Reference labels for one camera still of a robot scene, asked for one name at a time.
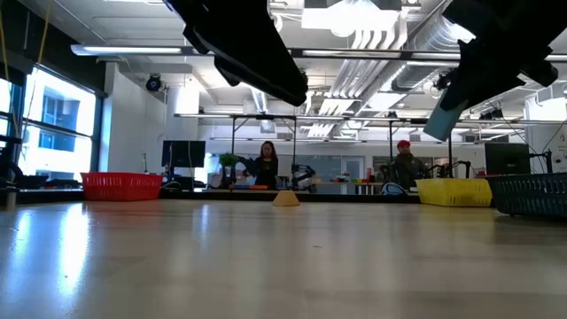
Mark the dark plastic basket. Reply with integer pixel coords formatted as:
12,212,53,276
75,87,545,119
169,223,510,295
485,172,567,218

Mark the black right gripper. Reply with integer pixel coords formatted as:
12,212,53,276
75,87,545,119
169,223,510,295
439,0,567,112

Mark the person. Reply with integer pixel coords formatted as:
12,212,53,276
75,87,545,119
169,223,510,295
389,139,429,191
252,140,280,190

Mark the yellow plastic basket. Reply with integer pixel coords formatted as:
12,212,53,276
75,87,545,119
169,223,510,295
415,177,493,208

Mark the black metal frame stand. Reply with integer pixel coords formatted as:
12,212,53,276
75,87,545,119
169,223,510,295
229,113,299,187
388,117,454,178

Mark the orange wedge block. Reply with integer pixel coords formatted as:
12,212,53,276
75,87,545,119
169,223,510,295
271,190,301,207

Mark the row of colourful toys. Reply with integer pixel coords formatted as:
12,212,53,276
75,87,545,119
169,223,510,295
312,175,369,185

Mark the black computer monitor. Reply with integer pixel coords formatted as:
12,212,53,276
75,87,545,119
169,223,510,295
484,141,532,176
161,140,207,168

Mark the blue rounded object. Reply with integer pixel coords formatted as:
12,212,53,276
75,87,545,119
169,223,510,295
380,181,408,196

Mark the red plastic basket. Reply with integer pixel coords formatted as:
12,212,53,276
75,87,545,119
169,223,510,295
80,172,163,202

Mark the green potted plant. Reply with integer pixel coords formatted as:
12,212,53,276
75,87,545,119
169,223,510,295
219,152,239,187

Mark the large window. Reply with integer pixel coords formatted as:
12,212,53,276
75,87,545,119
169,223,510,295
0,66,97,183

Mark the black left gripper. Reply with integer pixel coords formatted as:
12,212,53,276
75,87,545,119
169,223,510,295
163,0,309,106

